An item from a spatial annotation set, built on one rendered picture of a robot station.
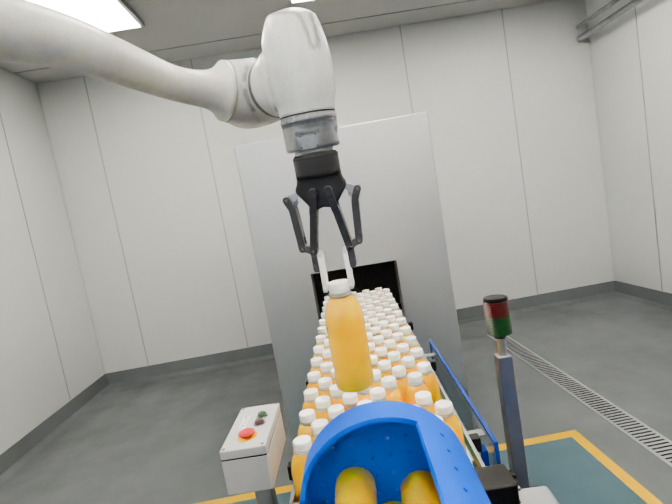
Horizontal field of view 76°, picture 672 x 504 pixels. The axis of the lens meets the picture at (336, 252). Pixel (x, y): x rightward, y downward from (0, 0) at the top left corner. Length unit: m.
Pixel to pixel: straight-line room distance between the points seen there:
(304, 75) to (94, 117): 4.92
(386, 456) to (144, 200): 4.69
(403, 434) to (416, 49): 4.83
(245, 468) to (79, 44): 0.82
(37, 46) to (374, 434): 0.70
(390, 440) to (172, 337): 4.68
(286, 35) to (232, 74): 0.14
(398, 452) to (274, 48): 0.67
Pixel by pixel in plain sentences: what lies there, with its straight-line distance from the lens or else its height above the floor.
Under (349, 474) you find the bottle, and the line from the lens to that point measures 0.79.
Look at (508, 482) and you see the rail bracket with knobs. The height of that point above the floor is 1.00.
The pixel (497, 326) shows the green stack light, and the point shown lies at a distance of 1.21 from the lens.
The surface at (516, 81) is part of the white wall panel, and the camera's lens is 5.60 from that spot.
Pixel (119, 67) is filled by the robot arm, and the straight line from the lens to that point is 0.66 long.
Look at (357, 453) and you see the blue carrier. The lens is 0.80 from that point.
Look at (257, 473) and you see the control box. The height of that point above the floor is 1.04.
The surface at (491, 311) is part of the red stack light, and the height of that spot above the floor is 1.23.
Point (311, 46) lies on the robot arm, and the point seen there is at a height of 1.80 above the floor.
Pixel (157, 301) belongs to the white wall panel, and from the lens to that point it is 5.31.
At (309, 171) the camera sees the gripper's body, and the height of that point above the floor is 1.63.
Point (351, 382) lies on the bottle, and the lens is 0.78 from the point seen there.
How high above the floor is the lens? 1.56
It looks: 6 degrees down
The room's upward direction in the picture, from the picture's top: 10 degrees counter-clockwise
